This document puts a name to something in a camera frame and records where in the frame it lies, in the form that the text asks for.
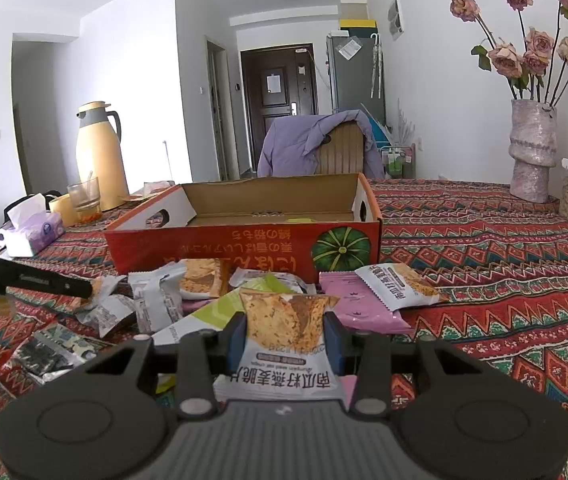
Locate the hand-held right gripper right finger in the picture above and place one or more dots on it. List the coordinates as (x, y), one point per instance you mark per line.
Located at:
(333, 340)

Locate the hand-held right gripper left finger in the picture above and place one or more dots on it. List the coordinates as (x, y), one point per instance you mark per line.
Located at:
(238, 340)

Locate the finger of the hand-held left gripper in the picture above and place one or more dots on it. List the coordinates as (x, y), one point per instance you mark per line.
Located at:
(39, 280)

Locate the white crisp snack packet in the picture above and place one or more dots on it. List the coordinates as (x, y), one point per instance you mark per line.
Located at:
(403, 285)
(164, 295)
(284, 355)

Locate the grey snack packet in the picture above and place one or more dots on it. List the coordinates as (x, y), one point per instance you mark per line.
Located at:
(106, 310)

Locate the orange cardboard box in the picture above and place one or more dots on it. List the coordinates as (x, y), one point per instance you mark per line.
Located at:
(244, 250)

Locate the lime green snack packet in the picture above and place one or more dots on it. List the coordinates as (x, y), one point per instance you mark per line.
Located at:
(204, 317)

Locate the pink snack packet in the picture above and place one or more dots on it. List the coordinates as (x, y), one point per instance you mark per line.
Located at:
(363, 305)

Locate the purple tissue pack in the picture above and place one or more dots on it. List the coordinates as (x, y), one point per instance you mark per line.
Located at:
(34, 232)

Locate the toilet paper roll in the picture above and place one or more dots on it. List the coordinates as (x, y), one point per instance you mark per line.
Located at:
(1, 237)

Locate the dark patterned snack packet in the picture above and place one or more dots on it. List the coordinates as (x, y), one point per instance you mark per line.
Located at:
(49, 352)

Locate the yellow cup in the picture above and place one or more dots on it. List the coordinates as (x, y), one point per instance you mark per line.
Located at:
(61, 210)

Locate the black bag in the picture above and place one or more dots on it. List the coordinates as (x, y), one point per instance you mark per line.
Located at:
(54, 193)

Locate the glass cup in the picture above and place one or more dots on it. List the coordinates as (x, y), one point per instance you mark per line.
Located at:
(84, 197)

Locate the yellow green snack packet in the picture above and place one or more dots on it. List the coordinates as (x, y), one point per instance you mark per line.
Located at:
(299, 219)

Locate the beige thermos jug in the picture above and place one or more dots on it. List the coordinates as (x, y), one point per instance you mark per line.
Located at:
(99, 160)

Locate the folded patterned cloth coaster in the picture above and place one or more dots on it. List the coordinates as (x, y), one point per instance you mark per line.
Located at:
(156, 188)

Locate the patterned red tablecloth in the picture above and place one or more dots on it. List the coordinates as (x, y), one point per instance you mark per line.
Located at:
(488, 270)

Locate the wooden chair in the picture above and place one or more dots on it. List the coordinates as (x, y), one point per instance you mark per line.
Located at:
(341, 152)

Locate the storage rack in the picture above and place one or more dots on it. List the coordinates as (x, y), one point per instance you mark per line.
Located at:
(397, 160)

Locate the purple jacket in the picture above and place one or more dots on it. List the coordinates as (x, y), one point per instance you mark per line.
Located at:
(289, 145)

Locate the blue plastic item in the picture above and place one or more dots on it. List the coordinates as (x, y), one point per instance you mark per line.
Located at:
(377, 130)

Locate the white dried grass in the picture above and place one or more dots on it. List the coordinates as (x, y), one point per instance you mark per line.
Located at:
(403, 125)

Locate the grey refrigerator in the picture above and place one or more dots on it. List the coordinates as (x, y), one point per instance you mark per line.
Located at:
(353, 75)

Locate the pink textured vase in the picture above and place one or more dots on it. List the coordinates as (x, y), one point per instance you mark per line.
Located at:
(532, 155)

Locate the dark brown door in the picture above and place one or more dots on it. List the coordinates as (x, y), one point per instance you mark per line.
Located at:
(274, 65)

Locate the white folded umbrella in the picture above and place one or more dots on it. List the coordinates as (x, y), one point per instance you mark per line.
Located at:
(375, 65)

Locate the yellow box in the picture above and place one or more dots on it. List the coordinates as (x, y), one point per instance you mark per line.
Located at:
(358, 24)

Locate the bunch of dried pink roses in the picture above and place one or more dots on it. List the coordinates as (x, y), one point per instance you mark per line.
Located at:
(506, 55)

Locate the cream box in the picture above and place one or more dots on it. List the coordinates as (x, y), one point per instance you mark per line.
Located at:
(353, 6)

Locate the white wall panel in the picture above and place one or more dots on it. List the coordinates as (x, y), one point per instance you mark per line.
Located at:
(396, 15)

